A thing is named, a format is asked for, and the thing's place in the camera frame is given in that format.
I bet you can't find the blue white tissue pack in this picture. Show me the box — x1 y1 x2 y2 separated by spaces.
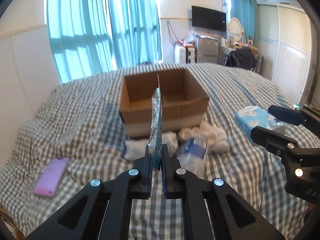
234 106 286 146

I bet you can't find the clear plastic water bottle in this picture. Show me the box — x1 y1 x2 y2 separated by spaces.
177 137 208 178

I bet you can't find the purple smartphone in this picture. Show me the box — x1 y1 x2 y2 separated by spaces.
33 158 69 197

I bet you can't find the black bag on chair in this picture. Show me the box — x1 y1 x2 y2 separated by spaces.
222 47 257 71

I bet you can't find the white louvred wardrobe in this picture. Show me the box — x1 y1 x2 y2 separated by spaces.
258 4 312 105

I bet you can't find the grey checked bed quilt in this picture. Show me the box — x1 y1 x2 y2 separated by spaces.
1 63 307 239

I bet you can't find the round white mirror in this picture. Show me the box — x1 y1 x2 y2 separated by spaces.
227 17 244 42

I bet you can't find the small silver fridge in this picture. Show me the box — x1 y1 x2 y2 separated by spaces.
195 37 219 64

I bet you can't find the open cardboard box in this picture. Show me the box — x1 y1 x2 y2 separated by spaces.
119 68 209 138

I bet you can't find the white storage box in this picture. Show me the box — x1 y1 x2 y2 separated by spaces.
174 44 196 64

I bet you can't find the teal right curtain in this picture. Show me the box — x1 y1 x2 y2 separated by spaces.
231 0 260 46

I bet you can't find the blue window curtain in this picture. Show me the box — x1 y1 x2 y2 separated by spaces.
46 0 162 83

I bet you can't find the black wall television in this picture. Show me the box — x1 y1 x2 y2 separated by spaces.
191 5 227 33

